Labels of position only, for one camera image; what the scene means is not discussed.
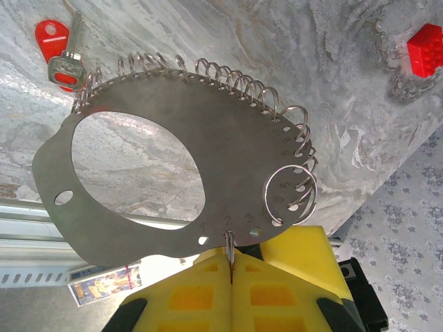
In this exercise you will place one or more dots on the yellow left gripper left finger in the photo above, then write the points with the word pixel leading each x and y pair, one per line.
pixel 187 297

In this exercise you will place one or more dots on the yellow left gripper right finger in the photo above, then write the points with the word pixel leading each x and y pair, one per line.
pixel 294 259

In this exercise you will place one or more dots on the metal key plate with rings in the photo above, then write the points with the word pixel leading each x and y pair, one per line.
pixel 225 145

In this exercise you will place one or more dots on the large silver key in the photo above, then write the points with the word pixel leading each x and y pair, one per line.
pixel 67 67

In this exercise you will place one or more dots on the red plastic key tag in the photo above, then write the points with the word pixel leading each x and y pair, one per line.
pixel 52 38

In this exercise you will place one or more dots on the small printed card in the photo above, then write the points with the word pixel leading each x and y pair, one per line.
pixel 104 285

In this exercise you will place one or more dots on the red toy brick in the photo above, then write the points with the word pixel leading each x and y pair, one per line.
pixel 425 52

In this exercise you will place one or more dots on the aluminium side rail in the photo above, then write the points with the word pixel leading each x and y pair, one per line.
pixel 337 238

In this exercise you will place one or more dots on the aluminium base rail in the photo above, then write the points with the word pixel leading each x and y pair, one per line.
pixel 20 235

